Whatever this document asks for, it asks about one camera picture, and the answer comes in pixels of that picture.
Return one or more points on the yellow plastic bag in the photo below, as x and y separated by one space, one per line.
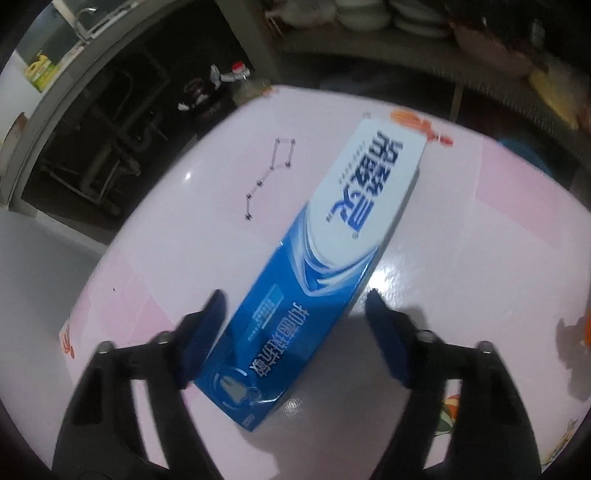
554 94

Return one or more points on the concrete kitchen counter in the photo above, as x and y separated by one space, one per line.
69 67

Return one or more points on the yellow cooking oil bottle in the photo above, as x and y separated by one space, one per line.
244 85

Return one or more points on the white plastic bag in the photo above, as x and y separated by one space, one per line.
304 11

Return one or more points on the blue plastic basket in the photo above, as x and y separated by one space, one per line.
526 154

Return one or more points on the metal faucet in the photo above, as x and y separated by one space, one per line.
83 21

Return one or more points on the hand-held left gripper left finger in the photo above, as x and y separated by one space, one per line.
203 341

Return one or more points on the pink printed tablecloth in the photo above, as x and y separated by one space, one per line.
461 230

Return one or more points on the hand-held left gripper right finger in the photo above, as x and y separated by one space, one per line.
388 341

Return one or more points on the perforated metal shelf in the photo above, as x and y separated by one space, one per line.
392 50

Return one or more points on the pink plastic basin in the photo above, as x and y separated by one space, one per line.
489 50

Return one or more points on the stack of plates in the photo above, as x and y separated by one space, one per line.
420 18

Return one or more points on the yellow dish soap bottle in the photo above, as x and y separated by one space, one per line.
42 71

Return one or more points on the stack of white bowls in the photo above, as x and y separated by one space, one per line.
362 14

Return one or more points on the blue white toothpaste box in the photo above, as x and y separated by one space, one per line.
332 240

